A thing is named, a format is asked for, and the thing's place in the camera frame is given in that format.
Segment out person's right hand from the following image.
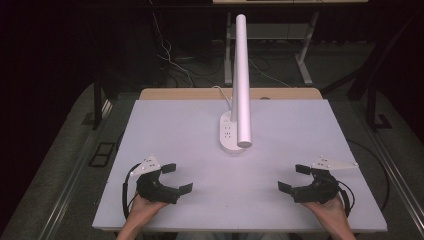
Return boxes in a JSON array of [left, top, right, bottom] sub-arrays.
[[300, 194, 348, 232]]

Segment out white floor cables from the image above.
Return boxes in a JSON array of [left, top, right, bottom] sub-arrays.
[[150, 12, 196, 88]]

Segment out black floor cable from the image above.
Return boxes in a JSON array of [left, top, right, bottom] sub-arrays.
[[346, 138, 392, 213]]

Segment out person's left hand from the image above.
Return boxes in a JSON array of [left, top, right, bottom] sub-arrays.
[[127, 194, 170, 232]]

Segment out metal floor rail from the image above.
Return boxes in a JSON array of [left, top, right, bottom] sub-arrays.
[[39, 99, 114, 240], [352, 99, 424, 232]]

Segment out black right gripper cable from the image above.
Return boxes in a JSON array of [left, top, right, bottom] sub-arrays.
[[335, 179, 357, 218]]

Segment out wooden table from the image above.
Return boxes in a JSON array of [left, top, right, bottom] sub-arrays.
[[138, 87, 324, 101]]

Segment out white desk lamp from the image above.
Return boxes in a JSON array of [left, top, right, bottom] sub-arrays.
[[218, 13, 254, 155]]

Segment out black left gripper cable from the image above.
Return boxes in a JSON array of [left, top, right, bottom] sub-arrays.
[[121, 162, 142, 221]]

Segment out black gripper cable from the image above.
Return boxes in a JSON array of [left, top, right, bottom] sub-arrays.
[[121, 162, 142, 221], [335, 179, 357, 218]]

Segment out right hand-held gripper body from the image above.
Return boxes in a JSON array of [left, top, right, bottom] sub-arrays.
[[291, 155, 360, 205]]

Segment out black metal stand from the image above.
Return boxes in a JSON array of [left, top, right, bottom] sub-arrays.
[[365, 79, 394, 132], [91, 75, 105, 131]]

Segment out white lamp cable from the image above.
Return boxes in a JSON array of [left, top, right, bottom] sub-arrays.
[[212, 85, 233, 105]]

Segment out white table board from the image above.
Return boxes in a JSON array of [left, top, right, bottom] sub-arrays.
[[91, 98, 389, 234]]

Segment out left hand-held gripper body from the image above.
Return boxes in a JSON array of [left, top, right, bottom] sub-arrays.
[[129, 154, 181, 205]]

